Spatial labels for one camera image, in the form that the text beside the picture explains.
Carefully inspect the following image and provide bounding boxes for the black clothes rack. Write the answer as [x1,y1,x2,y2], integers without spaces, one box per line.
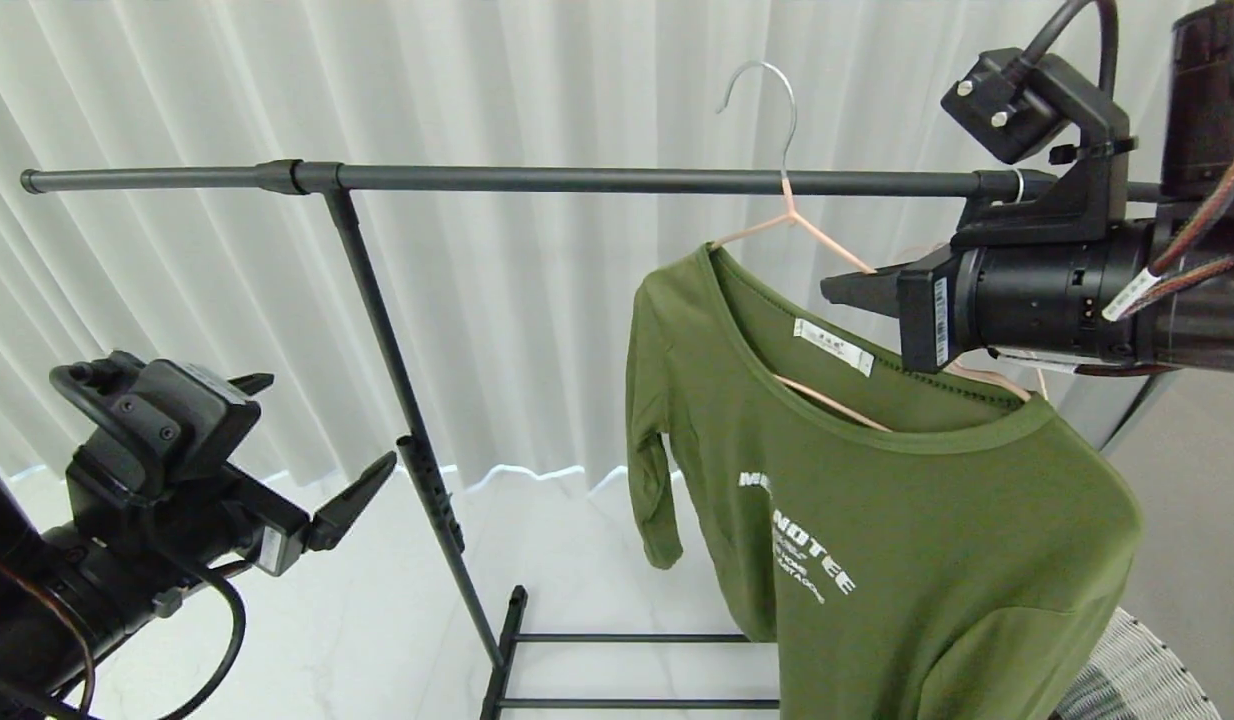
[19,158,1163,720]

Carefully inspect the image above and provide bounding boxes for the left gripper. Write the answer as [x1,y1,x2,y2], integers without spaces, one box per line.
[62,372,399,646]

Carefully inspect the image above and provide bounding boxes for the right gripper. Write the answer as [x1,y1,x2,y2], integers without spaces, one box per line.
[895,222,1160,374]

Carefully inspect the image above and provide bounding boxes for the green long-sleeved shirt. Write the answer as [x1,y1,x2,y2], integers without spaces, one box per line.
[625,243,1145,720]

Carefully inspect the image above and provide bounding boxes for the white laundry basket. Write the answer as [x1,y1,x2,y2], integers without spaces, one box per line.
[1052,605,1223,720]

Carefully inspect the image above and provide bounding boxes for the black cable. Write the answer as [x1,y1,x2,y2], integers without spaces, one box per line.
[49,360,248,720]
[1017,0,1120,96]

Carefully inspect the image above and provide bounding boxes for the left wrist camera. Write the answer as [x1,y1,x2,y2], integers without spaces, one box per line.
[49,350,263,531]

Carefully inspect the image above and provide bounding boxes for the pink clothes hanger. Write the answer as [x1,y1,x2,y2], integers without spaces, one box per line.
[712,62,1053,433]

